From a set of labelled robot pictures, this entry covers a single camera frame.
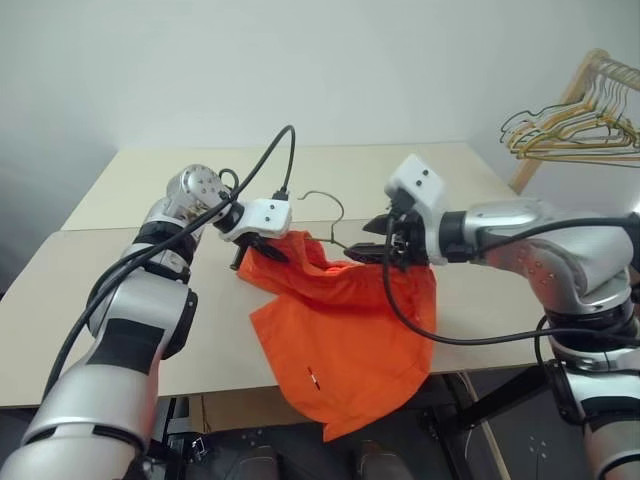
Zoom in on black table frame brace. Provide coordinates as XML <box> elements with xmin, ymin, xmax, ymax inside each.
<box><xmin>424</xmin><ymin>372</ymin><xmax>554</xmax><ymax>436</ymax></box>

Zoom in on wooden clothes rack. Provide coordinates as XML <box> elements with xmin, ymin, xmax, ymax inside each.
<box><xmin>508</xmin><ymin>48</ymin><xmax>640</xmax><ymax>196</ymax></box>

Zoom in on grey wire hanger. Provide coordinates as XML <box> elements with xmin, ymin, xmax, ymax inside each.
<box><xmin>298</xmin><ymin>189</ymin><xmax>361</xmax><ymax>254</ymax></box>

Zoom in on bunch of wire hangers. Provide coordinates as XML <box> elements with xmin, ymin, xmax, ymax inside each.
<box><xmin>509</xmin><ymin>69</ymin><xmax>640</xmax><ymax>164</ymax></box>

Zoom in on dark green wire hanger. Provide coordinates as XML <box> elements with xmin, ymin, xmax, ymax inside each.
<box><xmin>498</xmin><ymin>74</ymin><xmax>640</xmax><ymax>151</ymax></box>

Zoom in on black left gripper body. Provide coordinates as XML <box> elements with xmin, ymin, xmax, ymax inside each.
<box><xmin>233</xmin><ymin>233</ymin><xmax>274</xmax><ymax>252</ymax></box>

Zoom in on orange shorts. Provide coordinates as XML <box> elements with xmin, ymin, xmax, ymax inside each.
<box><xmin>235</xmin><ymin>229</ymin><xmax>439</xmax><ymax>444</ymax></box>

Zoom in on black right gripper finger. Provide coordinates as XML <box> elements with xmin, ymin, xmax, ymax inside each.
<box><xmin>361</xmin><ymin>213</ymin><xmax>397</xmax><ymax>236</ymax></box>
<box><xmin>346</xmin><ymin>242</ymin><xmax>391</xmax><ymax>265</ymax></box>

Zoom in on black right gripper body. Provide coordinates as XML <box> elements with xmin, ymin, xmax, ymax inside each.
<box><xmin>383</xmin><ymin>192</ymin><xmax>432</xmax><ymax>273</ymax></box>

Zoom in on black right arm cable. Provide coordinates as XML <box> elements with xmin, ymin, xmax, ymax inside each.
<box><xmin>469</xmin><ymin>212</ymin><xmax>640</xmax><ymax>251</ymax></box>
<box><xmin>380</xmin><ymin>214</ymin><xmax>556</xmax><ymax>381</ymax></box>

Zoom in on yellow wire hanger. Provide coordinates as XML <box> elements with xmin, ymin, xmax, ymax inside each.
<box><xmin>519</xmin><ymin>67</ymin><xmax>640</xmax><ymax>151</ymax></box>

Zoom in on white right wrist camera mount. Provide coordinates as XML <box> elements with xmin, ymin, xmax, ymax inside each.
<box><xmin>383</xmin><ymin>153</ymin><xmax>450</xmax><ymax>267</ymax></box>

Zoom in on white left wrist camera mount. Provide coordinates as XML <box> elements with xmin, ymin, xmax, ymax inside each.
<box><xmin>219</xmin><ymin>198</ymin><xmax>294</xmax><ymax>245</ymax></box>

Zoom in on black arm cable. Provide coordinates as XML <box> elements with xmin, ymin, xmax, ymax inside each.
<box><xmin>469</xmin><ymin>212</ymin><xmax>640</xmax><ymax>251</ymax></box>
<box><xmin>42</xmin><ymin>124</ymin><xmax>297</xmax><ymax>401</ymax></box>
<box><xmin>380</xmin><ymin>214</ymin><xmax>556</xmax><ymax>381</ymax></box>

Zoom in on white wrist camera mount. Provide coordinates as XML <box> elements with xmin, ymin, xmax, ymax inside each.
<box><xmin>219</xmin><ymin>198</ymin><xmax>294</xmax><ymax>245</ymax></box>
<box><xmin>383</xmin><ymin>153</ymin><xmax>450</xmax><ymax>267</ymax></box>

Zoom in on brown cardboard box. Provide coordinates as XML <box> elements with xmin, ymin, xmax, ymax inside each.
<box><xmin>187</xmin><ymin>392</ymin><xmax>314</xmax><ymax>432</ymax></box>

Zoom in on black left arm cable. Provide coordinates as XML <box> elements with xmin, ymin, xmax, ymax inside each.
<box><xmin>42</xmin><ymin>124</ymin><xmax>297</xmax><ymax>401</ymax></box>

